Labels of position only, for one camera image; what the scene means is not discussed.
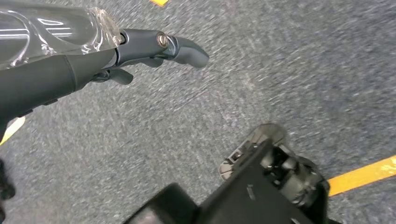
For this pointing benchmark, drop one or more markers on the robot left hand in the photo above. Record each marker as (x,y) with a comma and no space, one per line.
(46,74)

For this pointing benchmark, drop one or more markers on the yellow floor tape square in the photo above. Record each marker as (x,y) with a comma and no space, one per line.
(362,176)

